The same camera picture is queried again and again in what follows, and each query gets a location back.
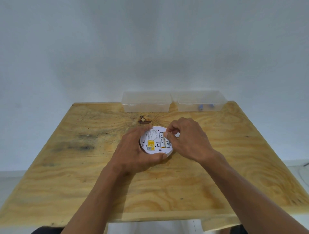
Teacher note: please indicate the person's right hand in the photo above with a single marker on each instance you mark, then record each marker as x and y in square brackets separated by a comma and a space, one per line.
[190, 142]

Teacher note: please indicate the person's left hand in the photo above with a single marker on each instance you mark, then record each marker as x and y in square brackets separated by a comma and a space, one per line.
[131, 154]

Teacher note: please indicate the person's left thumb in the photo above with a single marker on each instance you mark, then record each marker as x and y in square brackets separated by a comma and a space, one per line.
[155, 159]

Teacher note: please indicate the person's right thumb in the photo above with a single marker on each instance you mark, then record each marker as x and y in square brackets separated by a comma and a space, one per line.
[170, 143]

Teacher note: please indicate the white yellow battery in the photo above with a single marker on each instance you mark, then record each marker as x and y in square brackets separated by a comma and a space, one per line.
[162, 140]
[167, 144]

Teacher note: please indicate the white round smoke detector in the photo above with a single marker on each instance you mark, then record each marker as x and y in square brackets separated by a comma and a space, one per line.
[153, 149]

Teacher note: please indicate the person's right forearm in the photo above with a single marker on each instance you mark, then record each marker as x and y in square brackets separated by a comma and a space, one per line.
[246, 192]

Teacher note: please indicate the person's left forearm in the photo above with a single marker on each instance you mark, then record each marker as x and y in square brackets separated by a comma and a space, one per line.
[96, 202]

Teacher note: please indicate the clear plastic storage box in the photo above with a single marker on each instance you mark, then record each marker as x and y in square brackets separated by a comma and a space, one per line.
[198, 100]
[146, 102]

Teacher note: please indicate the person's right leg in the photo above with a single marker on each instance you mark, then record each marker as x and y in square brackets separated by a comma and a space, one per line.
[237, 229]

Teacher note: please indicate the person's leg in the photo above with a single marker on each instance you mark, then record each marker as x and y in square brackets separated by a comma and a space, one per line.
[48, 230]
[237, 229]

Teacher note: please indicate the person's left leg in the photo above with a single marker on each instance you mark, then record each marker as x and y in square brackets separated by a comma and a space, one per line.
[48, 230]

